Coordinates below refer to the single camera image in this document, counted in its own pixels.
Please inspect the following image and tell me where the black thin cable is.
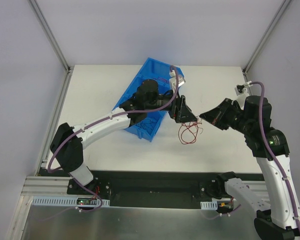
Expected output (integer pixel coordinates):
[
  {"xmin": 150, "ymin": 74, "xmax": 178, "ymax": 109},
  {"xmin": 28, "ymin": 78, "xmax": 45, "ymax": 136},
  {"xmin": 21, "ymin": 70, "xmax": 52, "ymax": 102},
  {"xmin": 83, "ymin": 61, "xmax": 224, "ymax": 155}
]
[{"xmin": 136, "ymin": 118, "xmax": 158, "ymax": 131}]

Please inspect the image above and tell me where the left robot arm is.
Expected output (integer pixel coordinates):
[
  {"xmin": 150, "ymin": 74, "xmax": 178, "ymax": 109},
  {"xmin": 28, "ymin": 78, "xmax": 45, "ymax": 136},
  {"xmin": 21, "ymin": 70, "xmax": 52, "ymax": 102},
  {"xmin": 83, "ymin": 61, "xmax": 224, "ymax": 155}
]
[{"xmin": 49, "ymin": 79, "xmax": 198, "ymax": 195}]

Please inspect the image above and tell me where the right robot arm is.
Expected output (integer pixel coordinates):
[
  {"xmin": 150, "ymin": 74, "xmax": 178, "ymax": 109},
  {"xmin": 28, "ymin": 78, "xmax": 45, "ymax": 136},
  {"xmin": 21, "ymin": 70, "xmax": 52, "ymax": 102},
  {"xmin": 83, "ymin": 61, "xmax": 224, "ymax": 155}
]
[{"xmin": 199, "ymin": 95, "xmax": 300, "ymax": 240}]

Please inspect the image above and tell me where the blue plastic compartment bin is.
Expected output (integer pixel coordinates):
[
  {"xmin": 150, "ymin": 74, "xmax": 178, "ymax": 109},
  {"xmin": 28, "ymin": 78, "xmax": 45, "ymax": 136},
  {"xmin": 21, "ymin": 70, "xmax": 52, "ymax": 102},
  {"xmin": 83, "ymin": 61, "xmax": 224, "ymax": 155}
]
[{"xmin": 114, "ymin": 57, "xmax": 171, "ymax": 142}]

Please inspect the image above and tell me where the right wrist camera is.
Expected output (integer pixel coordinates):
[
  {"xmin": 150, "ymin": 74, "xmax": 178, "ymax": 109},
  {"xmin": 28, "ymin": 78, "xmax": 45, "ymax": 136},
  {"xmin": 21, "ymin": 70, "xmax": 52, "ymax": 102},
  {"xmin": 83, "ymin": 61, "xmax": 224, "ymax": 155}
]
[{"xmin": 235, "ymin": 81, "xmax": 251, "ymax": 105}]

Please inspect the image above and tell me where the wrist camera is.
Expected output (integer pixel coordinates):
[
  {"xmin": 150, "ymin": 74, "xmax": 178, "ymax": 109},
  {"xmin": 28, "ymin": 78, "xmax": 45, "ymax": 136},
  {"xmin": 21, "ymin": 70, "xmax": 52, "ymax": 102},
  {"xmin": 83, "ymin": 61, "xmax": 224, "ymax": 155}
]
[
  {"xmin": 235, "ymin": 81, "xmax": 251, "ymax": 105},
  {"xmin": 169, "ymin": 71, "xmax": 186, "ymax": 92}
]

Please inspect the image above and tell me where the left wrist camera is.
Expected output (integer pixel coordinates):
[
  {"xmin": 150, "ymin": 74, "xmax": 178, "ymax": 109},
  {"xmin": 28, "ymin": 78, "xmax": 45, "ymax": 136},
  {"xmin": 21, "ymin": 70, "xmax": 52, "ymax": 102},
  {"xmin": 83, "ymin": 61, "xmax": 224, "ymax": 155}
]
[{"xmin": 169, "ymin": 71, "xmax": 186, "ymax": 92}]

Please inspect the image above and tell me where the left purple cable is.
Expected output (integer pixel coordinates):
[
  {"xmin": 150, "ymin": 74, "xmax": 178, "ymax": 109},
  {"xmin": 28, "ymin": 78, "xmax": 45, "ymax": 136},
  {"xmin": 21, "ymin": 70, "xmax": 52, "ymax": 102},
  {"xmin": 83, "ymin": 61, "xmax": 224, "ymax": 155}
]
[{"xmin": 47, "ymin": 65, "xmax": 180, "ymax": 175}]

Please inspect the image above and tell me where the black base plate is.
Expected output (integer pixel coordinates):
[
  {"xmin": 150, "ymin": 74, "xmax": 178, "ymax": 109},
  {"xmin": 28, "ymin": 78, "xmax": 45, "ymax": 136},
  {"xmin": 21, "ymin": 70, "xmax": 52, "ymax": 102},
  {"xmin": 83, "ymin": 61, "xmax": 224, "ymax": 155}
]
[{"xmin": 66, "ymin": 167, "xmax": 251, "ymax": 210}]

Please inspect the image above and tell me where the right white cable duct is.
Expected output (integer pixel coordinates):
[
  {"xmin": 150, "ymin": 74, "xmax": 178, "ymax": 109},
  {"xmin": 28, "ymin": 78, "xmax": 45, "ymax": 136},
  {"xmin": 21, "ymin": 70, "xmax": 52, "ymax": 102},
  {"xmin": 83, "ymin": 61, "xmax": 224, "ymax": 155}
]
[{"xmin": 200, "ymin": 200, "xmax": 218, "ymax": 211}]

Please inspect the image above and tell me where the white cable duct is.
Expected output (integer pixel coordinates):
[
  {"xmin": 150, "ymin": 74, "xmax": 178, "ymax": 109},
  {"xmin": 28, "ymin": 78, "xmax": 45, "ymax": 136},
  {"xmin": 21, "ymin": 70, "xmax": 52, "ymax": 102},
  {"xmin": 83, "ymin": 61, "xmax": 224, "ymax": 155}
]
[
  {"xmin": 32, "ymin": 196, "xmax": 110, "ymax": 208},
  {"xmin": 200, "ymin": 200, "xmax": 218, "ymax": 211}
]

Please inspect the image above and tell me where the left white cable duct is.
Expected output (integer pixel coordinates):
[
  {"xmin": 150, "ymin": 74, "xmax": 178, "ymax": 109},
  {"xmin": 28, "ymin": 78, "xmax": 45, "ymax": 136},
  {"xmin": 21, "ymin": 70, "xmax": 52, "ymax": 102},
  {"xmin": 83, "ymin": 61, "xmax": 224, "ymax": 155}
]
[{"xmin": 32, "ymin": 196, "xmax": 110, "ymax": 208}]

